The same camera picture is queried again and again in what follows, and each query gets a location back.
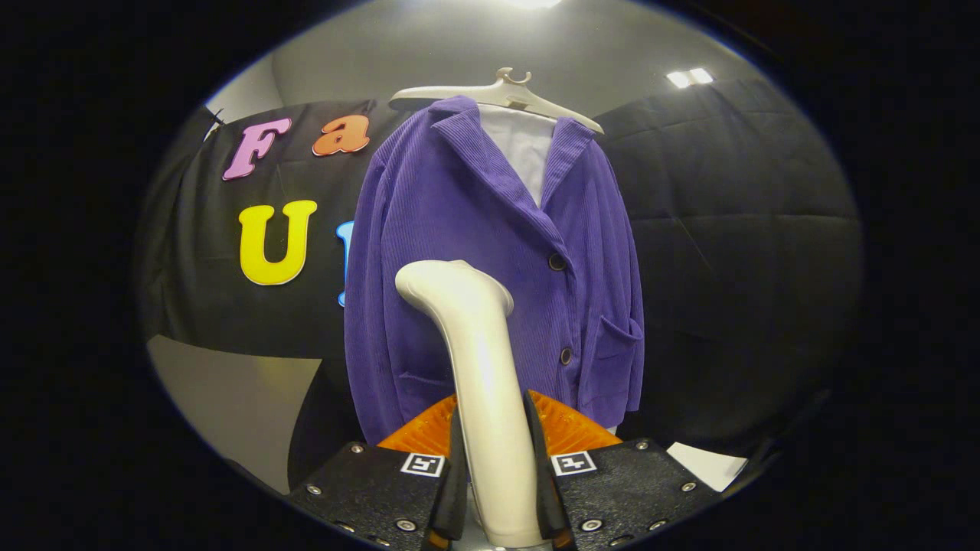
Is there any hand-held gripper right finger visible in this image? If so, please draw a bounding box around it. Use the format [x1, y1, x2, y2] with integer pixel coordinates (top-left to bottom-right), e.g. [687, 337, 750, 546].
[523, 389, 722, 551]

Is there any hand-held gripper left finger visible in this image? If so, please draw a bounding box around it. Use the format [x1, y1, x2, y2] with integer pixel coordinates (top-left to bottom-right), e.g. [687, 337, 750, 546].
[287, 394, 469, 551]

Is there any white garment steamer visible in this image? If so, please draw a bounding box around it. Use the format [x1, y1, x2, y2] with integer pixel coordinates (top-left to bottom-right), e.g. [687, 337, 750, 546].
[394, 259, 546, 549]

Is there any purple corduroy jacket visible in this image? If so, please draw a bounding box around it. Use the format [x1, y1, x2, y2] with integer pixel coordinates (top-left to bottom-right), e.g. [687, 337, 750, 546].
[344, 95, 645, 446]

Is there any white shirt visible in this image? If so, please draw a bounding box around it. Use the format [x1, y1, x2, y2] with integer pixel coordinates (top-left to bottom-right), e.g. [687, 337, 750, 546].
[476, 103, 558, 209]

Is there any white plastic clothes hanger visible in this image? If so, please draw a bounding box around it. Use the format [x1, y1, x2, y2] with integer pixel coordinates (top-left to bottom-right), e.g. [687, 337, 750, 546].
[388, 67, 606, 135]

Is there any white flat board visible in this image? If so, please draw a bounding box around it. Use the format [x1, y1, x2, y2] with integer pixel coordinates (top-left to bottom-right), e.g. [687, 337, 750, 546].
[666, 442, 749, 493]

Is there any black backdrop cloth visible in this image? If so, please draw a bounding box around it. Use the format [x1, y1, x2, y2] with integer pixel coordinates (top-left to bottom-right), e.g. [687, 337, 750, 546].
[136, 98, 399, 368]

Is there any grey cabinet with dark top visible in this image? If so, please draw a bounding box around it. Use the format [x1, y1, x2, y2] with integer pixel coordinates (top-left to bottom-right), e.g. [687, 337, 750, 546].
[146, 334, 324, 496]

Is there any black quilted curtain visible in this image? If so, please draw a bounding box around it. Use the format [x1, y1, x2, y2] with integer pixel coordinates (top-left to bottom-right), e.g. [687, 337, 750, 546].
[593, 77, 866, 460]

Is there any double ceiling light panel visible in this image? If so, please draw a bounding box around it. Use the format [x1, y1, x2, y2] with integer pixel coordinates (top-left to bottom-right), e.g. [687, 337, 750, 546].
[665, 67, 715, 90]

